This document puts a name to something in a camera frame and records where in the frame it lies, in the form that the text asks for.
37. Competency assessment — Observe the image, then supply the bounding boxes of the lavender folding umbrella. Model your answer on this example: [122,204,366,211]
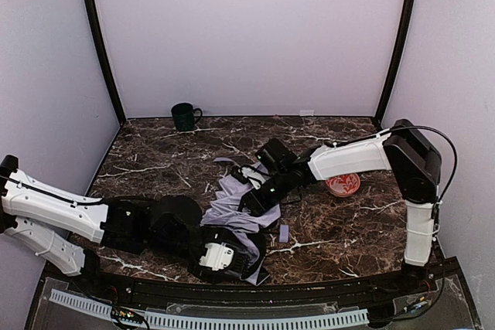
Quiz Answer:
[200,175,281,286]

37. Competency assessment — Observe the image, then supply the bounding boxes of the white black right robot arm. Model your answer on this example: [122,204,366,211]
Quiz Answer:
[237,119,459,268]

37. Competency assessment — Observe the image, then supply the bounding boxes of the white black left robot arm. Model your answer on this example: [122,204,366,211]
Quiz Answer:
[1,155,269,285]

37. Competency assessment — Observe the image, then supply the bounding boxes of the red patterned ceramic bowl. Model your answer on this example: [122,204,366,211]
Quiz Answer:
[325,173,361,198]

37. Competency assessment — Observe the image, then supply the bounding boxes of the black cup holder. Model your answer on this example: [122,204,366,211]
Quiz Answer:
[171,102,203,132]

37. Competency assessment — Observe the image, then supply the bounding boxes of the black front table rail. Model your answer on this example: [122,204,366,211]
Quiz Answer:
[83,249,439,308]

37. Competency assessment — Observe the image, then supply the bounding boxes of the white tape label on wall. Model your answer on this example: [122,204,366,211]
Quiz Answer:
[299,110,314,117]

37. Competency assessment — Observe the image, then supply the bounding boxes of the small circuit board with wires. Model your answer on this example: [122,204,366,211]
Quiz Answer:
[110,306,151,330]

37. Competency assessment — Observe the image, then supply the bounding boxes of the grey slotted cable duct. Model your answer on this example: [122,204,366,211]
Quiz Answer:
[49,289,370,330]

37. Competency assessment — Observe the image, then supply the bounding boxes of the black right corner post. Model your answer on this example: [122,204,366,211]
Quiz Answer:
[372,0,415,129]

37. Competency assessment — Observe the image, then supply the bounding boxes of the black corner post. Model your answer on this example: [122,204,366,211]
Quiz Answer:
[84,0,127,126]
[372,0,415,129]

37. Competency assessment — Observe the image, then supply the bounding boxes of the black left corner post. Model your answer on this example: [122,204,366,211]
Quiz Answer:
[84,0,127,126]

